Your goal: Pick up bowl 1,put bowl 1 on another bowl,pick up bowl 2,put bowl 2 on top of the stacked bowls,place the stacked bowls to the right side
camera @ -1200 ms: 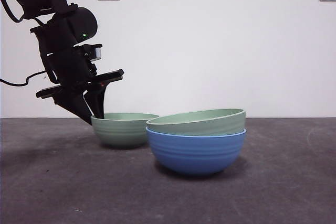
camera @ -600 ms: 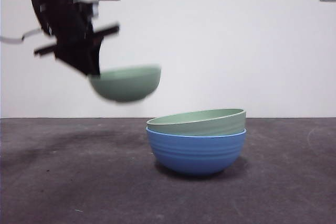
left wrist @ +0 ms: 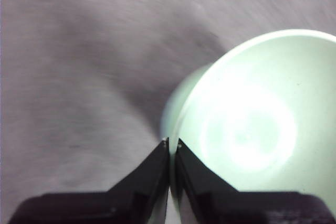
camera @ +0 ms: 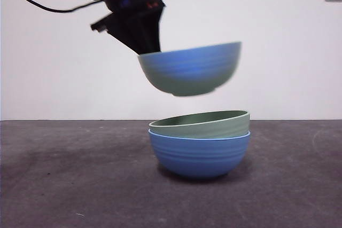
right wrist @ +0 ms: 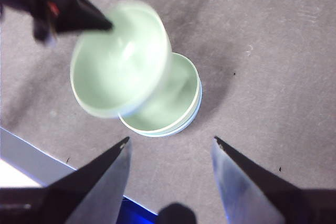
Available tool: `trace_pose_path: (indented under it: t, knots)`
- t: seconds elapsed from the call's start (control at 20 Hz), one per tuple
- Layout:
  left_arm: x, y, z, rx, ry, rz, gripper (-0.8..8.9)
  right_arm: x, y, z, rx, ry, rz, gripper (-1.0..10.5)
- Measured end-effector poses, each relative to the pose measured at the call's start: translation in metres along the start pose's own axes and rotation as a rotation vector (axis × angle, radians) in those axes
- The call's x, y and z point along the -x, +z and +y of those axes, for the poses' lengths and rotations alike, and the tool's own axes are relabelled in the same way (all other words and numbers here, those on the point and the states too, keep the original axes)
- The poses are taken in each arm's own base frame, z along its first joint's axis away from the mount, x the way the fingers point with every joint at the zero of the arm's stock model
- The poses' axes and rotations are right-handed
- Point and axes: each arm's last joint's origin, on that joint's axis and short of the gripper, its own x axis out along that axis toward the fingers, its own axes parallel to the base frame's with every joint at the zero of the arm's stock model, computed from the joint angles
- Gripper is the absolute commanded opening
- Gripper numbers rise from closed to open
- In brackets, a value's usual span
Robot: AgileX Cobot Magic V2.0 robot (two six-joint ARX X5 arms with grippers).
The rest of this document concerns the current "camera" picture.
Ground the blue ribbed bowl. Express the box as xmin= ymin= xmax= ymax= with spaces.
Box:
xmin=147 ymin=129 xmax=252 ymax=180

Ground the green ribbed bowl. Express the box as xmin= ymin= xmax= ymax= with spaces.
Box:
xmin=148 ymin=109 xmax=251 ymax=140
xmin=137 ymin=41 xmax=243 ymax=97

